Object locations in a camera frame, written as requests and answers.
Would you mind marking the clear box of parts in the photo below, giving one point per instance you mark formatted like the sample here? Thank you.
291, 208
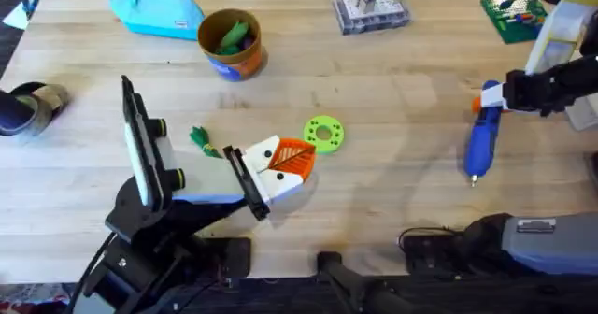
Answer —
371, 10

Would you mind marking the dark tape roll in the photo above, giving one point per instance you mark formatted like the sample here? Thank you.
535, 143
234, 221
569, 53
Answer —
32, 108

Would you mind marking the black stand post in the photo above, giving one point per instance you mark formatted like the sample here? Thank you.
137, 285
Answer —
345, 276

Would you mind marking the blue electric screwdriver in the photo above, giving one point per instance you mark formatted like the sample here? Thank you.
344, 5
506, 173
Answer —
481, 141

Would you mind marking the wrist upright plate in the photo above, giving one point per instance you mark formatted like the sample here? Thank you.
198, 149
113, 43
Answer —
558, 33
140, 141

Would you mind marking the green toy vegetable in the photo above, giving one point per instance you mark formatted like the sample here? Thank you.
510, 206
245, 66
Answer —
202, 138

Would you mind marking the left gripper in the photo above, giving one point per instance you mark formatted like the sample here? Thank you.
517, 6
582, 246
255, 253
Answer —
205, 176

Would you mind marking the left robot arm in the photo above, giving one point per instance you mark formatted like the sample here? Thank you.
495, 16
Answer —
140, 258

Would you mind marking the green disc with holes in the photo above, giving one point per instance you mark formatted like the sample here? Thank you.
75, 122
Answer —
334, 138

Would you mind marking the cyan zip bag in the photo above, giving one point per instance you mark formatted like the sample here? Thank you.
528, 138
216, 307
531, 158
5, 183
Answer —
154, 12

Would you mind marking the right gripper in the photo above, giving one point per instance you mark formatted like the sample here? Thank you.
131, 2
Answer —
537, 92

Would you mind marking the left wrist upright plate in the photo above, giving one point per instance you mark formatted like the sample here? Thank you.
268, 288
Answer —
140, 141

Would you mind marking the white paper sheet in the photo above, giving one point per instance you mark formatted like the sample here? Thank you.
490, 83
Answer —
16, 17

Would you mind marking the orange tub with toys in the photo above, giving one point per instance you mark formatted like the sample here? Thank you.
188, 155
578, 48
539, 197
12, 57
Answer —
238, 64

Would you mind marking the right wrist upright plate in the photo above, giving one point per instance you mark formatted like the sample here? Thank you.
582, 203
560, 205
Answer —
558, 33

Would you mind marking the black rail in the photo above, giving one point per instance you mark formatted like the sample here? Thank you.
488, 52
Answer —
467, 297

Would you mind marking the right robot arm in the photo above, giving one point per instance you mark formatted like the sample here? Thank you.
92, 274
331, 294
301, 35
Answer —
551, 248

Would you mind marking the green board with blocks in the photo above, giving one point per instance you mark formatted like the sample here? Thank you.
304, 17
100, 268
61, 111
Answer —
514, 17

